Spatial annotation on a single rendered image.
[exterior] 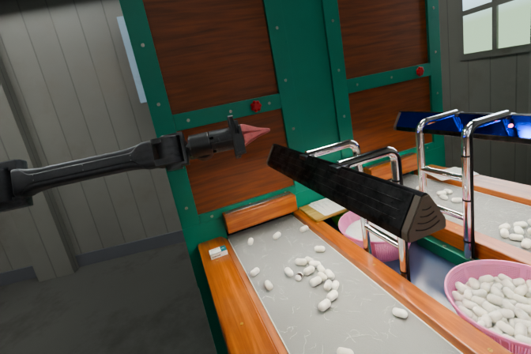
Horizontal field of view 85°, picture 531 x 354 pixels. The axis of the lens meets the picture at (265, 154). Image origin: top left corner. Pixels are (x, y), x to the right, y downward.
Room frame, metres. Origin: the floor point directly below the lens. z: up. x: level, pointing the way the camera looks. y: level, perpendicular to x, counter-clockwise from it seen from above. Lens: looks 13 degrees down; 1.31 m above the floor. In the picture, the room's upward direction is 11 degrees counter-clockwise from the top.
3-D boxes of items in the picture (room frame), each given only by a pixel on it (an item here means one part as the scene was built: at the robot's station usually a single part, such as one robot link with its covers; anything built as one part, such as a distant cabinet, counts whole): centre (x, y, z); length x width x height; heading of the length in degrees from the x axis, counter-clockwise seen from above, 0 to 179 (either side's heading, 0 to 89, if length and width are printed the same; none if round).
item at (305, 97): (1.50, -0.20, 1.31); 1.36 x 0.55 x 0.95; 108
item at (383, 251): (0.95, -0.35, 0.72); 0.27 x 0.27 x 0.10
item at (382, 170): (1.31, -0.59, 0.83); 0.30 x 0.06 x 0.07; 108
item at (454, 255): (0.84, -0.59, 0.90); 0.20 x 0.19 x 0.45; 18
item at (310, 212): (1.16, -0.28, 0.77); 0.33 x 0.15 x 0.01; 108
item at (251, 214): (1.10, 0.06, 0.83); 0.30 x 0.06 x 0.07; 108
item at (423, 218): (0.70, -0.13, 1.08); 0.62 x 0.08 x 0.07; 18
